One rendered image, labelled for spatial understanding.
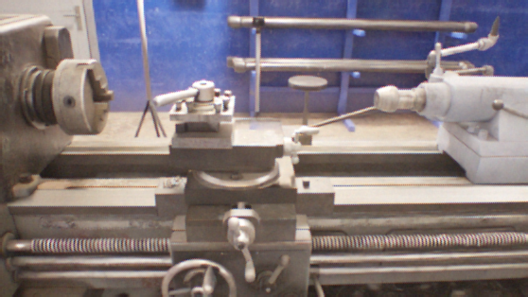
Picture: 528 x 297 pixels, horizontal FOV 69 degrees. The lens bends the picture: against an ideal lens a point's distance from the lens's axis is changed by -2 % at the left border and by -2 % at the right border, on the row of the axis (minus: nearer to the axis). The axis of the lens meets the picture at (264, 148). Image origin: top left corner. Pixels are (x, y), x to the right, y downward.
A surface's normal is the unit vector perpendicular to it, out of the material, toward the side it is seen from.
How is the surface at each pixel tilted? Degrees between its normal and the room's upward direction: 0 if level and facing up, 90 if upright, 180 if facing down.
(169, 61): 90
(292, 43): 90
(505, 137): 66
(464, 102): 86
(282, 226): 90
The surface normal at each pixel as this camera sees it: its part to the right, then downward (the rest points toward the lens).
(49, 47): 0.05, 0.41
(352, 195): 0.04, -0.50
